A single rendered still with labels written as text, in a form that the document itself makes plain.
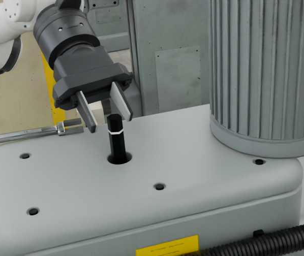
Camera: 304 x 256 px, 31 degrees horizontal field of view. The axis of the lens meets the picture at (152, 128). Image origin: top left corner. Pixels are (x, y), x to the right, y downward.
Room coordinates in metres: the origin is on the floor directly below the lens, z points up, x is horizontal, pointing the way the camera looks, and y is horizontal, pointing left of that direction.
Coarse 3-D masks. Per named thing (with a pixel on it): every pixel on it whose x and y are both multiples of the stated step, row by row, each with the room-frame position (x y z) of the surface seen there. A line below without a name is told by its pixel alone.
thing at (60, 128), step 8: (64, 120) 0.80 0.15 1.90; (72, 120) 0.80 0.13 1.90; (80, 120) 0.80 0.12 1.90; (40, 128) 0.78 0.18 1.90; (48, 128) 0.78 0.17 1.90; (56, 128) 0.78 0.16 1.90; (64, 128) 0.77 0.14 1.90; (72, 128) 0.77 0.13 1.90; (80, 128) 0.77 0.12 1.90; (0, 136) 0.76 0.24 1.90; (8, 136) 0.76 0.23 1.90; (16, 136) 0.76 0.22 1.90; (24, 136) 0.76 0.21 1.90; (32, 136) 0.76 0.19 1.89
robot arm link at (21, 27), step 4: (80, 8) 0.89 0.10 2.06; (4, 12) 0.94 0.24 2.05; (4, 16) 0.94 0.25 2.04; (8, 20) 0.93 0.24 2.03; (8, 24) 0.94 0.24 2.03; (12, 24) 0.93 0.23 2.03; (16, 24) 0.92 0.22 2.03; (20, 24) 0.93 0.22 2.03; (24, 24) 0.93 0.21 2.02; (12, 28) 0.94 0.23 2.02; (16, 28) 0.93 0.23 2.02; (20, 28) 0.93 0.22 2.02; (24, 28) 0.93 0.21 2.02; (28, 28) 0.93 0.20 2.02; (20, 32) 0.95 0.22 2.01; (24, 32) 0.95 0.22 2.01
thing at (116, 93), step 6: (114, 84) 0.74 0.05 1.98; (120, 84) 0.75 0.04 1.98; (114, 90) 0.74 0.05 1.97; (120, 90) 0.73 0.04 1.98; (114, 96) 0.74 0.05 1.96; (120, 96) 0.72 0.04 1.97; (114, 102) 0.74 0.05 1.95; (120, 102) 0.72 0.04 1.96; (126, 102) 0.72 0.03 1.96; (120, 108) 0.72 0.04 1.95; (126, 108) 0.71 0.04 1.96; (126, 114) 0.71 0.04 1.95; (132, 114) 0.70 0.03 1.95; (126, 120) 0.71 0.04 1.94
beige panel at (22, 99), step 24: (0, 0) 2.32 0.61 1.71; (24, 48) 2.33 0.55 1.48; (24, 72) 2.33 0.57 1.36; (48, 72) 2.35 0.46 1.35; (0, 96) 2.30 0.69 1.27; (24, 96) 2.32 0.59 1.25; (48, 96) 2.35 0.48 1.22; (0, 120) 2.29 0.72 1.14; (24, 120) 2.32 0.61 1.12; (48, 120) 2.34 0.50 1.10; (0, 144) 2.28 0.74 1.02
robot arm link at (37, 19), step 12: (12, 0) 0.85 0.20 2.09; (24, 0) 0.84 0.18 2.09; (36, 0) 0.85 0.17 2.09; (48, 0) 0.85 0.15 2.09; (60, 0) 0.82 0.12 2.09; (72, 0) 0.83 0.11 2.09; (12, 12) 0.85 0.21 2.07; (24, 12) 0.84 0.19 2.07; (36, 12) 0.85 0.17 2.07; (48, 12) 0.82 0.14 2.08; (60, 12) 0.82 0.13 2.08; (72, 12) 0.82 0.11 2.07; (36, 24) 0.82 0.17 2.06; (48, 24) 0.80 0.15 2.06; (36, 36) 0.82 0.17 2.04
